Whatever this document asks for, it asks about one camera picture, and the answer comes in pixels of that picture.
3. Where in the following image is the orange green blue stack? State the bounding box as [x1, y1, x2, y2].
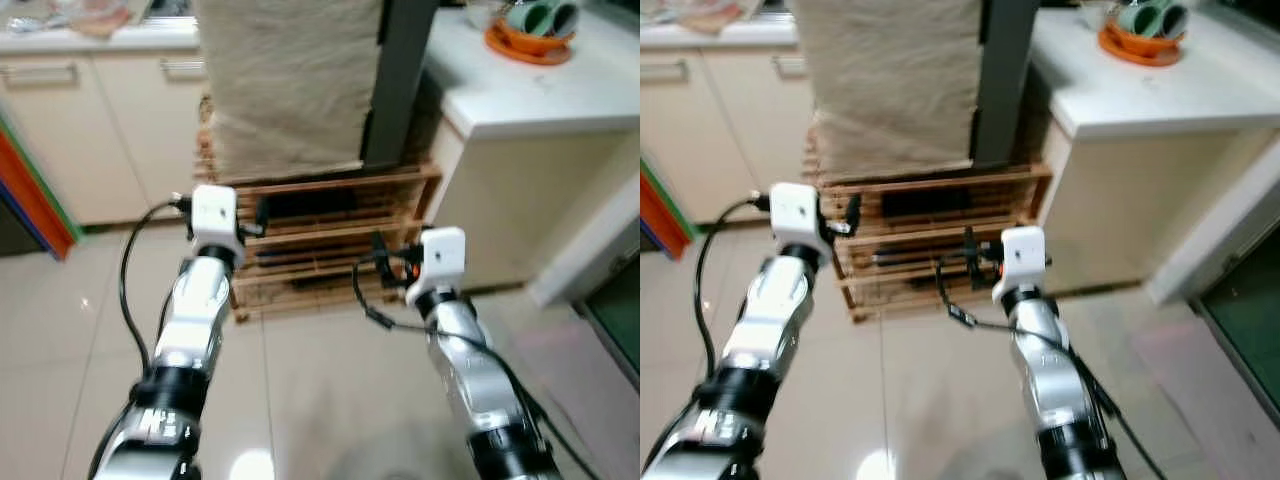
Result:
[0, 118, 82, 263]
[640, 158, 697, 263]

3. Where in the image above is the orange plate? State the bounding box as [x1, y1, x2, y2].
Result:
[1098, 20, 1187, 69]
[485, 20, 576, 67]

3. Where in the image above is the dark green floor mat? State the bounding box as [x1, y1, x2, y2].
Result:
[1195, 248, 1280, 403]
[585, 258, 641, 383]

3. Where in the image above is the wooden wine rack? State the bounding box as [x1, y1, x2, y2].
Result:
[805, 125, 1054, 324]
[195, 100, 443, 323]

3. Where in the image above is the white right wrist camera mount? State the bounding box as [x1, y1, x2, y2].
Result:
[418, 227, 468, 293]
[1000, 226, 1048, 291]

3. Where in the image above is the silver mini fridge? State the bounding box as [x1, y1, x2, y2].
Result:
[193, 0, 441, 183]
[795, 0, 1046, 186]

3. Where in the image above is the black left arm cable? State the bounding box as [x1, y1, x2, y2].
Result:
[117, 198, 193, 376]
[692, 195, 773, 381]

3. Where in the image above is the beige kitchen cabinet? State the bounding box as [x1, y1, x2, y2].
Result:
[0, 48, 213, 229]
[640, 45, 816, 227]

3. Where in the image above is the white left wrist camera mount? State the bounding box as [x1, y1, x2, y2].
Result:
[770, 183, 822, 249]
[190, 185, 242, 251]

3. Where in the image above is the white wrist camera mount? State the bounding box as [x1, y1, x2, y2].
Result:
[770, 183, 822, 249]
[1000, 226, 1048, 291]
[418, 227, 468, 293]
[190, 185, 242, 251]

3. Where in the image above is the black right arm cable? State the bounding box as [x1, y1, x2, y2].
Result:
[935, 255, 1166, 480]
[352, 250, 601, 480]

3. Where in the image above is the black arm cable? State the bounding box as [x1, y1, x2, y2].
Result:
[692, 195, 773, 381]
[352, 250, 601, 480]
[935, 255, 1166, 480]
[117, 198, 193, 376]

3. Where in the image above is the white counter cabinet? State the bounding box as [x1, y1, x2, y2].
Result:
[420, 8, 641, 301]
[1030, 5, 1280, 301]

